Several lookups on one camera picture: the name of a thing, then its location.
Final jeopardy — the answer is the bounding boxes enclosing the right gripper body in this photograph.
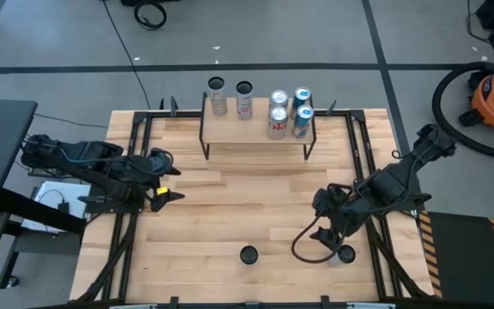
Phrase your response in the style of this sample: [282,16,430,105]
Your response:
[313,185,371,241]

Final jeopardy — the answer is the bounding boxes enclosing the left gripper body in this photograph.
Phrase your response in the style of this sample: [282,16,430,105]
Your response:
[129,148,174,214]

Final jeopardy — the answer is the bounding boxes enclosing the tall white can black lid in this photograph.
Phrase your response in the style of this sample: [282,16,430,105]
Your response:
[327,244,357,267]
[207,76,229,118]

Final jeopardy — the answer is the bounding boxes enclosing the tall white orange-print can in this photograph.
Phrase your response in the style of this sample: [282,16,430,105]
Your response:
[238,245,260,266]

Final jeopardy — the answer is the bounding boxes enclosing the white Peach Vibe can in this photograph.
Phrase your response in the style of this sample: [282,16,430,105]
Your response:
[235,80,255,121]

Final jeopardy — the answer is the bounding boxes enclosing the blue silver Red Bull can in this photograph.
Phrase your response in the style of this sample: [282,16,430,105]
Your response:
[288,86,312,121]
[292,104,316,139]

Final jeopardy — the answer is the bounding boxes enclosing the silver Diet Coke can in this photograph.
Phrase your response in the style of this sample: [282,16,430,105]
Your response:
[266,106,290,141]
[268,89,290,113]

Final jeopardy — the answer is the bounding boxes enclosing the white paper box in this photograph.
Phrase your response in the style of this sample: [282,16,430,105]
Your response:
[21,179,92,235]

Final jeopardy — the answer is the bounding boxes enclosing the black hazard-striped floor mat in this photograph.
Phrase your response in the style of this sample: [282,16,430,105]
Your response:
[418,209,494,306]

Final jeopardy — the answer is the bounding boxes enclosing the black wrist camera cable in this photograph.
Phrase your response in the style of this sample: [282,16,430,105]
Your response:
[290,214,342,264]

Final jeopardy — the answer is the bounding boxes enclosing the black aluminium table frame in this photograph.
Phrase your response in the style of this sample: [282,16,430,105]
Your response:
[75,109,435,309]

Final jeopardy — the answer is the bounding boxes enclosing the wooden shelf black metal frame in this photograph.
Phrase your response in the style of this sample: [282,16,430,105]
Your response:
[198,91,318,161]

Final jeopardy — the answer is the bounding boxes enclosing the thin dark floor cable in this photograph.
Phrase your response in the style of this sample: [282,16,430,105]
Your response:
[34,112,110,130]

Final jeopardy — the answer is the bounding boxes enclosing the long black floor cable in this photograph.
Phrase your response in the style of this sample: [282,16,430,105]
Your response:
[102,0,152,111]

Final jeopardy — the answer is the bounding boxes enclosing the coiled black cable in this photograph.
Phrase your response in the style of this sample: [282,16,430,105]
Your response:
[133,1,168,32]

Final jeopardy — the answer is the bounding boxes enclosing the black equipment cable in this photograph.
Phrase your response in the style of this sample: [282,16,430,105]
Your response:
[466,0,494,44]

